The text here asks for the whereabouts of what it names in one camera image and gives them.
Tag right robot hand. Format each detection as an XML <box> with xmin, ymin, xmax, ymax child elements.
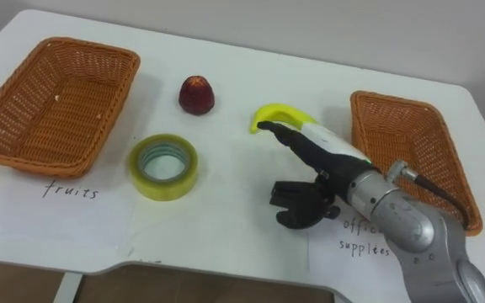
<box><xmin>257</xmin><ymin>120</ymin><xmax>379</xmax><ymax>231</ymax></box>

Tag yellow banana soft toy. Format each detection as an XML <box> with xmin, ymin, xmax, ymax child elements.
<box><xmin>248</xmin><ymin>103</ymin><xmax>319</xmax><ymax>136</ymax></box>

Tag small orange wicker basket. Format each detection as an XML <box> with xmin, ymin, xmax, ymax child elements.
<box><xmin>349</xmin><ymin>90</ymin><xmax>484</xmax><ymax>237</ymax></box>

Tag white desk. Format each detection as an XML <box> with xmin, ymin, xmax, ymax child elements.
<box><xmin>0</xmin><ymin>8</ymin><xmax>485</xmax><ymax>303</ymax></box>

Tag white paper sheet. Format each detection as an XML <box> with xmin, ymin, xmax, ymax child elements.
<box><xmin>307</xmin><ymin>197</ymin><xmax>412</xmax><ymax>303</ymax></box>
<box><xmin>0</xmin><ymin>159</ymin><xmax>138</xmax><ymax>258</ymax></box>

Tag red strawberry soft toy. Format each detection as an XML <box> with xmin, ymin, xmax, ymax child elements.
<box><xmin>178</xmin><ymin>75</ymin><xmax>216</xmax><ymax>116</ymax></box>

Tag yellowish clear tape roll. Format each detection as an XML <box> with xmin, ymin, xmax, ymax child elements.
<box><xmin>129</xmin><ymin>133</ymin><xmax>200</xmax><ymax>202</ymax></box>

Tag large orange wicker basket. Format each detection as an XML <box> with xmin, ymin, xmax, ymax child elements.
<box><xmin>0</xmin><ymin>36</ymin><xmax>141</xmax><ymax>178</ymax></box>

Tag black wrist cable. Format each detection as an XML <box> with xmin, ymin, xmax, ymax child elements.
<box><xmin>413</xmin><ymin>173</ymin><xmax>471</xmax><ymax>231</ymax></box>

